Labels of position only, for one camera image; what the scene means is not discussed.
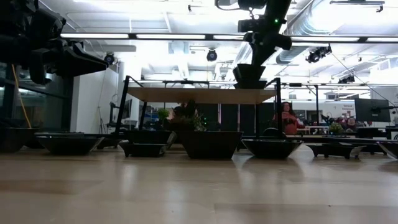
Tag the silver ventilation duct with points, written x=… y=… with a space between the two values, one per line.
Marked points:
x=298 y=28

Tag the black spotlight cluster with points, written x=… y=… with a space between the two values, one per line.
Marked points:
x=346 y=79
x=317 y=54

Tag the long ceiling light strip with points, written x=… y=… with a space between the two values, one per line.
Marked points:
x=171 y=36

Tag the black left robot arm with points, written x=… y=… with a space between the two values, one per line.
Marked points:
x=18 y=25

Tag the potted plant black pot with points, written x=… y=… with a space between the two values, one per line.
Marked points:
x=199 y=123

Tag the person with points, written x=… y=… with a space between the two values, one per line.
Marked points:
x=350 y=123
x=289 y=123

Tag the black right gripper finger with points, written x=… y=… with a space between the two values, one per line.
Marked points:
x=258 y=54
x=266 y=53

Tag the black aluminium table frame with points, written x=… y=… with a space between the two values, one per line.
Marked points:
x=371 y=143

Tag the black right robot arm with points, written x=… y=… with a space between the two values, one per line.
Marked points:
x=280 y=9

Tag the black computer monitor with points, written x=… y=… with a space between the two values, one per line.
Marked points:
x=371 y=110

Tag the wooden shelf with black legs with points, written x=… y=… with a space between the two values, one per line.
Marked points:
x=202 y=96

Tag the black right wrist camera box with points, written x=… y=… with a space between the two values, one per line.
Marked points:
x=250 y=25

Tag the black monitor on stand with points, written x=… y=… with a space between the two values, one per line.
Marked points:
x=127 y=109

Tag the small green plant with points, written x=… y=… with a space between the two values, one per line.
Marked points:
x=163 y=114

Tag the black ceiling spotlight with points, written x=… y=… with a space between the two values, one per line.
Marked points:
x=211 y=55
x=109 y=58

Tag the black leaf shaped plate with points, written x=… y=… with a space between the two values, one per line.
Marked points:
x=390 y=149
x=272 y=148

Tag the small potted desk plant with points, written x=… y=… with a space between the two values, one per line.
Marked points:
x=336 y=128

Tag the black rounded bowl plate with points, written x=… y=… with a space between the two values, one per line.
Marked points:
x=70 y=144

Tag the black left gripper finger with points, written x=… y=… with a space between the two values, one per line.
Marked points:
x=87 y=63

